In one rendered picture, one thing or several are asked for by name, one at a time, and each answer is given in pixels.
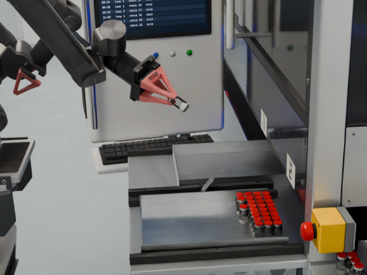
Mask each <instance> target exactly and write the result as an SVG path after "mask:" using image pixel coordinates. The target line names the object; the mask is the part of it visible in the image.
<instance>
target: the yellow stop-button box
mask: <svg viewBox="0 0 367 275"><path fill-rule="evenodd" d="M311 213H312V218H311V223H312V226H313V229H314V235H313V240H312V241H313V243H314V244H315V246H316V248H317V251H318V252H319V253H320V254H324V253H341V252H345V253H346V252H352V250H353V236H354V220H353V219H352V217H351V216H350V214H349V213H348V212H347V210H346V208H345V207H343V206H341V207H337V208H336V207H328V208H314V209H312V212H311Z"/></svg>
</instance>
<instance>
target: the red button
mask: <svg viewBox="0 0 367 275"><path fill-rule="evenodd" d="M300 235H301V237H302V239H303V240H304V241H312V240H313V235H314V229H313V226H312V223H311V222H303V223H302V224H301V227H300Z"/></svg>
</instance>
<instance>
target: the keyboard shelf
mask: <svg viewBox="0 0 367 275"><path fill-rule="evenodd" d="M211 138H212V139H213V141H214V142H218V141H217V139H216V138H215V137H214V136H211ZM153 139H158V140H159V139H164V137H163V136H160V137H150V138H143V139H133V140H122V141H114V143H118V144H119V143H122V142H124V144H125V142H130V143H131V142H132V141H135V142H136V141H141V142H142V140H147V141H148V140H153ZM98 148H99V147H97V148H93V149H92V150H91V154H92V159H93V163H94V167H95V170H96V174H97V175H104V174H114V173H119V172H128V163H119V164H109V165H103V163H102V160H101V157H100V153H99V149H98Z"/></svg>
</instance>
